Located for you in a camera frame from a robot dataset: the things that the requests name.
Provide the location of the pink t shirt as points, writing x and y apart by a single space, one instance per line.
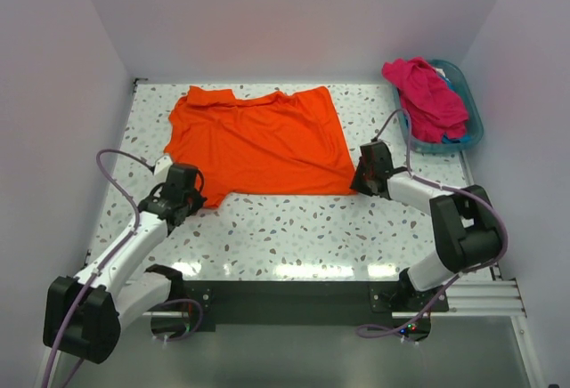
421 91

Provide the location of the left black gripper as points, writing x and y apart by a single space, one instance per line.
192 203

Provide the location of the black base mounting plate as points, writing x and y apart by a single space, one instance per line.
290 303

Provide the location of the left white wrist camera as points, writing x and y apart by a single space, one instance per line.
162 165

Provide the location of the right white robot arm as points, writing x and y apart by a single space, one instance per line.
468 233

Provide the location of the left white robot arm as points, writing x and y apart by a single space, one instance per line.
86 313

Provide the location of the aluminium rail frame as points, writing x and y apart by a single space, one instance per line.
496 298

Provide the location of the teal plastic basket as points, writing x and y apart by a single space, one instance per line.
475 126

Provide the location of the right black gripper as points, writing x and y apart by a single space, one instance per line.
364 181

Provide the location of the orange t shirt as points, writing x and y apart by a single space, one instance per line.
278 144

